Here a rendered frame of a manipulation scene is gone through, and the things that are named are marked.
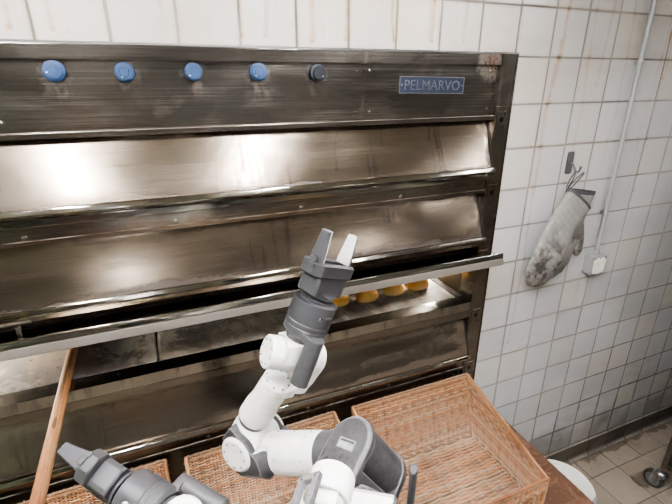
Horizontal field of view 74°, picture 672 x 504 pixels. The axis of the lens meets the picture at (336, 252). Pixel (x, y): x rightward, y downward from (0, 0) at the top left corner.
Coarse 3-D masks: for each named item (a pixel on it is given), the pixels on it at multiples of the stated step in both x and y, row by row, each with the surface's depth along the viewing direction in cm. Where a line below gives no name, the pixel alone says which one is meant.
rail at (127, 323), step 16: (480, 256) 155; (496, 256) 157; (400, 272) 143; (416, 272) 145; (224, 304) 123; (240, 304) 125; (128, 320) 114; (144, 320) 116; (160, 320) 117; (32, 336) 108; (48, 336) 108; (64, 336) 109; (80, 336) 110
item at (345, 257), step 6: (348, 240) 87; (354, 240) 86; (348, 246) 87; (354, 246) 86; (342, 252) 88; (348, 252) 87; (354, 252) 87; (342, 258) 88; (348, 258) 87; (348, 264) 87
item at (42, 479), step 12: (72, 348) 143; (72, 360) 138; (72, 372) 134; (60, 384) 127; (60, 396) 122; (60, 408) 118; (60, 420) 115; (48, 432) 110; (48, 444) 106; (48, 456) 103; (48, 468) 100; (36, 480) 97; (48, 480) 98; (36, 492) 94
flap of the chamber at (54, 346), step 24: (408, 264) 162; (480, 264) 155; (264, 288) 144; (288, 288) 141; (360, 288) 138; (120, 312) 130; (144, 312) 128; (216, 312) 122; (240, 312) 125; (0, 336) 116; (24, 336) 115; (96, 336) 112; (120, 336) 114; (0, 360) 105
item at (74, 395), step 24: (384, 312) 172; (408, 312) 172; (432, 312) 174; (456, 312) 179; (336, 336) 159; (168, 360) 143; (192, 360) 143; (216, 360) 144; (240, 360) 147; (72, 384) 131; (96, 384) 131; (120, 384) 134; (144, 384) 137; (0, 408) 123; (24, 408) 125
